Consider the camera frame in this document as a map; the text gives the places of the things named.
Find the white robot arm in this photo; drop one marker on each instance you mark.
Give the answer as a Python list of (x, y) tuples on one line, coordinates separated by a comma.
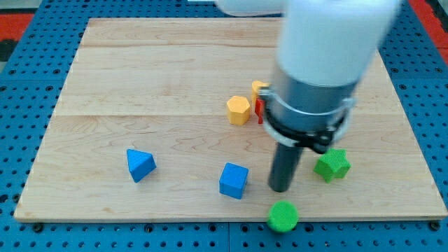
[(324, 49)]

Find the yellow block behind arm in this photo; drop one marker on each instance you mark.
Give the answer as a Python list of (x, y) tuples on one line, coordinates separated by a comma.
[(255, 87)]

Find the green star block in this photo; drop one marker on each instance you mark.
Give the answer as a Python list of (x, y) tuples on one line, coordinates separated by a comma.
[(332, 165)]

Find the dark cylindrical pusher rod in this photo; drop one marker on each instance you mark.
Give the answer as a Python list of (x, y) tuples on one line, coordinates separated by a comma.
[(283, 167)]

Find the green cylinder block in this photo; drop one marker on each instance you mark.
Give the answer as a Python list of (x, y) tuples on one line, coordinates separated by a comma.
[(282, 217)]

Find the red block behind arm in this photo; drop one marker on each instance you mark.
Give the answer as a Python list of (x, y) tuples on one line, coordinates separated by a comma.
[(259, 109)]

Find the wooden board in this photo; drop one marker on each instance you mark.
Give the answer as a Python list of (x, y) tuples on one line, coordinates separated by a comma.
[(160, 85)]

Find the yellow hexagon block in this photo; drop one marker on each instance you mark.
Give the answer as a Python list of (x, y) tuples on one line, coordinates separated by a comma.
[(238, 110)]

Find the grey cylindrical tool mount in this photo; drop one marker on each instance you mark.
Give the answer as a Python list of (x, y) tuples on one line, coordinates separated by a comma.
[(300, 114)]

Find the blue triangular prism block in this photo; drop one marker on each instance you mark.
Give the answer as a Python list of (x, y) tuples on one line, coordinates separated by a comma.
[(140, 164)]

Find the blue cube block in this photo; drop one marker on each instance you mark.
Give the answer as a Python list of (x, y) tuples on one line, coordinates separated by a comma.
[(233, 180)]

